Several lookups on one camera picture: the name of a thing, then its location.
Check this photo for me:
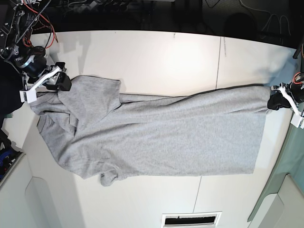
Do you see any grey t-shirt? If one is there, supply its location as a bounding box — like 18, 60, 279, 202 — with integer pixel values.
30, 76, 271, 186

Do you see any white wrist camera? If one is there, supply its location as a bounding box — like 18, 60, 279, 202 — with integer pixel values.
290, 114, 304, 129
19, 89, 37, 104

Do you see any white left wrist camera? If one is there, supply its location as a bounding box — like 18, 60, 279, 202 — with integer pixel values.
290, 114, 304, 129

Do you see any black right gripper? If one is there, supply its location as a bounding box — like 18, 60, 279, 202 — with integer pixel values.
15, 54, 72, 91

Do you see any white vent grille slot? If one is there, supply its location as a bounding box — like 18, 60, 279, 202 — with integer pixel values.
161, 212, 222, 228

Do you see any dark navy cloth pile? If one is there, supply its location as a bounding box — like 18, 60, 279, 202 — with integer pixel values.
0, 60, 23, 128

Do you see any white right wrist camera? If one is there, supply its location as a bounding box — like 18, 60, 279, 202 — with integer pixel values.
19, 89, 37, 104

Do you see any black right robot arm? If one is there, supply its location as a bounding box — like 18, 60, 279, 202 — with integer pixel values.
0, 0, 72, 91

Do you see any blue cables left edge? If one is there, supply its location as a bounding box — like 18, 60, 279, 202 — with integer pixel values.
0, 140, 15, 181

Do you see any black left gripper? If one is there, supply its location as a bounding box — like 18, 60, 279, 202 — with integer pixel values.
267, 72, 304, 111

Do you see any white cables upper right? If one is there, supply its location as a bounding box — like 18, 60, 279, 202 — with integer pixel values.
237, 0, 304, 41

